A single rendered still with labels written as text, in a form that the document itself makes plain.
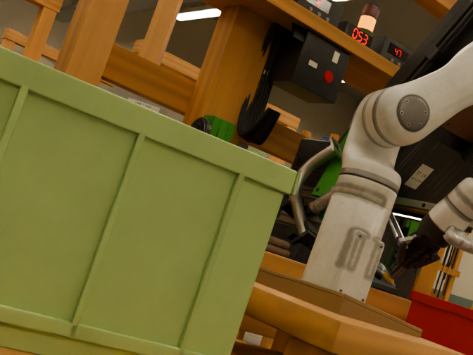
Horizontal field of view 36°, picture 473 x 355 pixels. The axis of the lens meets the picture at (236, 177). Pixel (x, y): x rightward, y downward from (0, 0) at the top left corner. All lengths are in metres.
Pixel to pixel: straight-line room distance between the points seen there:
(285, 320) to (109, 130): 0.51
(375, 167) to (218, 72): 0.94
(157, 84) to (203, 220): 1.46
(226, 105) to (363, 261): 0.98
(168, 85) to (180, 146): 1.48
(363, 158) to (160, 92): 0.97
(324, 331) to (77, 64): 1.07
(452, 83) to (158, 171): 0.72
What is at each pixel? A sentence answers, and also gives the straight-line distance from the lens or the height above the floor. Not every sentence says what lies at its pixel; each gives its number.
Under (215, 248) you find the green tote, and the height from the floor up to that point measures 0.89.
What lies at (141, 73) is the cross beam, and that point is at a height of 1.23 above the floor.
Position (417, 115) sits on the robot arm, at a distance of 1.09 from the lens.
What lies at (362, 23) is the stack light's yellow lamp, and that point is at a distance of 2.31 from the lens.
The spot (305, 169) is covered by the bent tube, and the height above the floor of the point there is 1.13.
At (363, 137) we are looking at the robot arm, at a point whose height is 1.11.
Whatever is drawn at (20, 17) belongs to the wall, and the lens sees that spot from 11.92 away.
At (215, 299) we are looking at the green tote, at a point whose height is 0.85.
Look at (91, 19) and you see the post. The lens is 1.77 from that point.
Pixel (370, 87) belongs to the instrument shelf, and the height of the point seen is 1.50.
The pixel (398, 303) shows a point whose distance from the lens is 1.58.
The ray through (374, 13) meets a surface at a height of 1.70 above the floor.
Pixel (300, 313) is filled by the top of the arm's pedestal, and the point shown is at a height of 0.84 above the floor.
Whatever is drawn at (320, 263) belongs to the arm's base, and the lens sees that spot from 1.05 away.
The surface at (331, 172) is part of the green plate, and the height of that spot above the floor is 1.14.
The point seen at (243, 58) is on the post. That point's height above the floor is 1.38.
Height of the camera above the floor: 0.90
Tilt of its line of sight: 5 degrees up
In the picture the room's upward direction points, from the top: 19 degrees clockwise
